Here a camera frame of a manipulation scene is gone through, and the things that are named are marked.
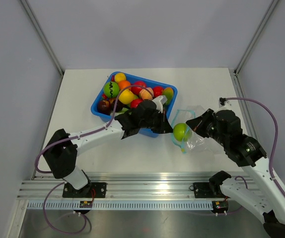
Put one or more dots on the blue plastic bin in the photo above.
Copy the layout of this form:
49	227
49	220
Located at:
116	105

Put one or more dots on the striped green watermelon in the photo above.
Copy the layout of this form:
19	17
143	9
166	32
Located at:
111	89

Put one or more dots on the red tomato right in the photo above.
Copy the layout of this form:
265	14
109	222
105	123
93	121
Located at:
157	91

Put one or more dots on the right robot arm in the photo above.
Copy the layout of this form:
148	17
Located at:
270	210

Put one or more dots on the yellow lemon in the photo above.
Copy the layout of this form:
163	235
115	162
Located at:
118	77

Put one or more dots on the left aluminium frame post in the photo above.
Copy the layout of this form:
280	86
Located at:
41	35

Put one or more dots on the clear zip top bag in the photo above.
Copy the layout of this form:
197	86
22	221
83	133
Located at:
195	142

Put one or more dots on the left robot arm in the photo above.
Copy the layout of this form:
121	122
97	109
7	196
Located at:
63	148

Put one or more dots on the aluminium mounting rail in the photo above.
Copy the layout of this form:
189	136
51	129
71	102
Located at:
125	186

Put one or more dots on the orange fruit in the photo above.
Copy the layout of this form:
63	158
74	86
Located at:
123	84

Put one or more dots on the orange peach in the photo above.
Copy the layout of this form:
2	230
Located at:
146	94

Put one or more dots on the right aluminium frame post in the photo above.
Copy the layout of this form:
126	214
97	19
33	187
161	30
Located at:
256	35

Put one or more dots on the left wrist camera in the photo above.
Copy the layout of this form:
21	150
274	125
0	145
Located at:
159	102

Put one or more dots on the white slotted cable duct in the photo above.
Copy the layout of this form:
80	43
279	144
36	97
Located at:
121	205

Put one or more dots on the red tomato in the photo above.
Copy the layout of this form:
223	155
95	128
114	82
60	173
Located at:
135	103
157	91

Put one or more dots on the aluminium frame post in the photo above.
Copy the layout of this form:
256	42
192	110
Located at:
41	35
256	35

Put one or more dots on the dark red apple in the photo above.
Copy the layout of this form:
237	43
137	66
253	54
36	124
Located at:
104	107

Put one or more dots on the red tomato centre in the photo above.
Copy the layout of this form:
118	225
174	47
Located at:
135	103

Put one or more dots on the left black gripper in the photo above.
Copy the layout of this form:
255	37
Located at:
164	127

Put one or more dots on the red apple back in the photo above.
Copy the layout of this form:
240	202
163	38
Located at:
136	87

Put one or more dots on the yellow apple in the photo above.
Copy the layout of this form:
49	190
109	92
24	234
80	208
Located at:
126	97

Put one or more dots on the green apple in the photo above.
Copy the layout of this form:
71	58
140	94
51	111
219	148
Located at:
182	132

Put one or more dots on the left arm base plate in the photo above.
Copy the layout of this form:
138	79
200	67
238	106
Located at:
96	189

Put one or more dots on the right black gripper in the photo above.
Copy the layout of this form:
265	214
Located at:
198	123

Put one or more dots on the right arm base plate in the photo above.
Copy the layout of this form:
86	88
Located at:
208	190

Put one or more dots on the green lettuce leaf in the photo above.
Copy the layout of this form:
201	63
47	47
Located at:
125	110

